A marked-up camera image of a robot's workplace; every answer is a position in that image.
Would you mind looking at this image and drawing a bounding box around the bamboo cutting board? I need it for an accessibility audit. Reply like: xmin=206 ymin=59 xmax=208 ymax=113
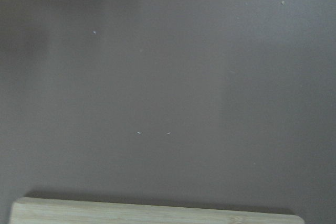
xmin=8 ymin=197 xmax=304 ymax=223

